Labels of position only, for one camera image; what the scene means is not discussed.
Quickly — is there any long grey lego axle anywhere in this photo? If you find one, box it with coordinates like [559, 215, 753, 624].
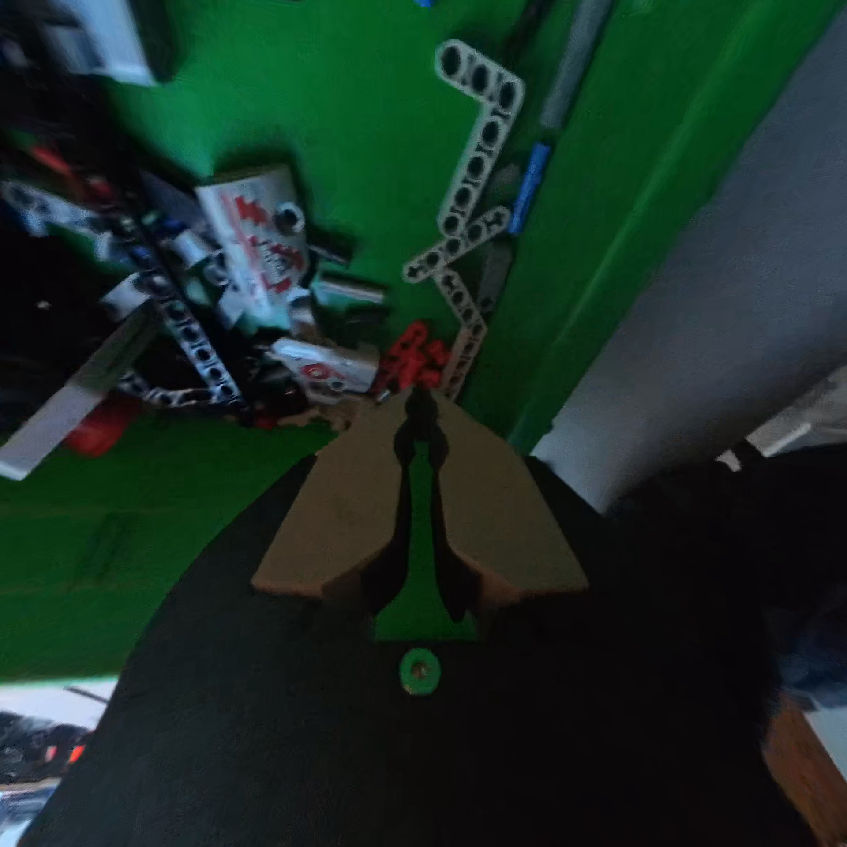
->
[537, 0, 615, 131]

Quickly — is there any white furniture piece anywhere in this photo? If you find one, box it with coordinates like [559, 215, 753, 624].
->
[715, 368, 847, 472]

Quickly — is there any green plastic tray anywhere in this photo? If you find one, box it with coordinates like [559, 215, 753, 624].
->
[0, 0, 843, 684]

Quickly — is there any dark grey lego piece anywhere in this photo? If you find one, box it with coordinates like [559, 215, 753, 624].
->
[475, 237, 518, 313]

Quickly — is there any partly built grey lego model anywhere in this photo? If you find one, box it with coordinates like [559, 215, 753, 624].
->
[0, 164, 393, 481]

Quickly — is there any blue lego pin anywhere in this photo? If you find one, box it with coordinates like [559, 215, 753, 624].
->
[508, 142, 554, 236]

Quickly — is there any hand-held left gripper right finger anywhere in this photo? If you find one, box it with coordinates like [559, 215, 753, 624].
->
[427, 389, 590, 624]

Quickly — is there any white blurred box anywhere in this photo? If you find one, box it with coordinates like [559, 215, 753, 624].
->
[40, 0, 174, 88]

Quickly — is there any red lego connector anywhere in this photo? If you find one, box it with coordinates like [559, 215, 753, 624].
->
[379, 320, 452, 399]

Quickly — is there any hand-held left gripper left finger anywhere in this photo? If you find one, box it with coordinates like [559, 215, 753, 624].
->
[251, 390, 416, 618]

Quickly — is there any brown wooden furniture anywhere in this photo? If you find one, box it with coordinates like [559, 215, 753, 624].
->
[761, 693, 847, 847]

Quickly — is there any grey L-shaped lego beam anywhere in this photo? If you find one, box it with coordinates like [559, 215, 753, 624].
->
[434, 38, 526, 255]

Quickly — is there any printed instruction booklet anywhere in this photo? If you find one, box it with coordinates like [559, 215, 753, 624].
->
[0, 682, 117, 847]

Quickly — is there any grey angled lego beam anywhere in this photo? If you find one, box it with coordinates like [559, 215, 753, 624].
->
[402, 205, 512, 285]

